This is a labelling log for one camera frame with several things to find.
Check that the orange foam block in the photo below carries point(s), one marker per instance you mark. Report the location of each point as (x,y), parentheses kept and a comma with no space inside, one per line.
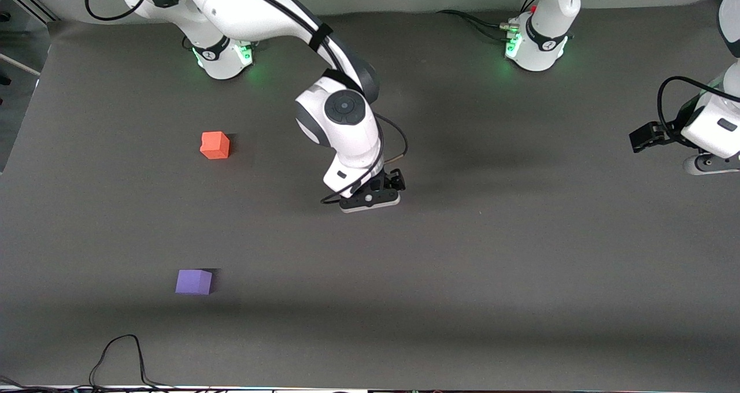
(214,145)

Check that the purple foam block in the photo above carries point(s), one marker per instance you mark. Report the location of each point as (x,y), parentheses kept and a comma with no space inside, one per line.
(192,283)

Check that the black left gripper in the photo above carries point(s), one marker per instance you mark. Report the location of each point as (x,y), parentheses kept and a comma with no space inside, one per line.
(665,136)

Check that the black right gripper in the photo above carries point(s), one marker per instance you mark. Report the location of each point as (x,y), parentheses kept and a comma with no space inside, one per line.
(388,181)

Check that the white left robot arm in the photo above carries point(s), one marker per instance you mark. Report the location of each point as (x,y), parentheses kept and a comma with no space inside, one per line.
(543,40)

